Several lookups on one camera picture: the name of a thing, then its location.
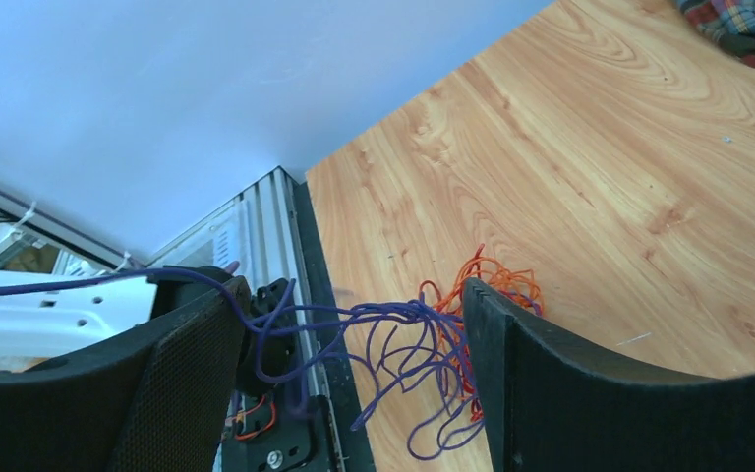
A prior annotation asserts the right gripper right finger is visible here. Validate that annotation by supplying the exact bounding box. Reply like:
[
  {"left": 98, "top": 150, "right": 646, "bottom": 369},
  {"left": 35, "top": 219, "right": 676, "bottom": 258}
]
[{"left": 463, "top": 279, "right": 755, "bottom": 471}]

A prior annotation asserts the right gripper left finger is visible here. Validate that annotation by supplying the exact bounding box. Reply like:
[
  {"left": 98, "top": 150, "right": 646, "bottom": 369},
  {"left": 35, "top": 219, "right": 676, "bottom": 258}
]
[{"left": 0, "top": 277, "right": 250, "bottom": 471}]

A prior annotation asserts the orange cable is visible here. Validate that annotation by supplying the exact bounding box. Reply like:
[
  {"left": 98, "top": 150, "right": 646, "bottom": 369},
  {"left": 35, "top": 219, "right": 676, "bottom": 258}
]
[{"left": 418, "top": 244, "right": 544, "bottom": 425}]

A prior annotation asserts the blue purple cable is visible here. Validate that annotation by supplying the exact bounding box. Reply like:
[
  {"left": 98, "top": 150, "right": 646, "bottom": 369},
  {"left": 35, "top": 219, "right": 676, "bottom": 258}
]
[{"left": 0, "top": 266, "right": 487, "bottom": 462}]

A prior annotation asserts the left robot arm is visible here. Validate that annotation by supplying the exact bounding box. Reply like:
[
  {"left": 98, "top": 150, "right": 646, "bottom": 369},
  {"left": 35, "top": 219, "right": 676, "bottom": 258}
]
[{"left": 0, "top": 265, "right": 233, "bottom": 373}]

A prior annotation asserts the plaid cloth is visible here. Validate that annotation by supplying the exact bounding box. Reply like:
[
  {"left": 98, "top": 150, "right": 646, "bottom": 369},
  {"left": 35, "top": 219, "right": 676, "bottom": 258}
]
[{"left": 674, "top": 0, "right": 755, "bottom": 69}]

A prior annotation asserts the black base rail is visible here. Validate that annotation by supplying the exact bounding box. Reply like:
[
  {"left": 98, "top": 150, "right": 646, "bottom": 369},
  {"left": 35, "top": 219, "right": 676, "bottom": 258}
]
[{"left": 217, "top": 182, "right": 378, "bottom": 472}]

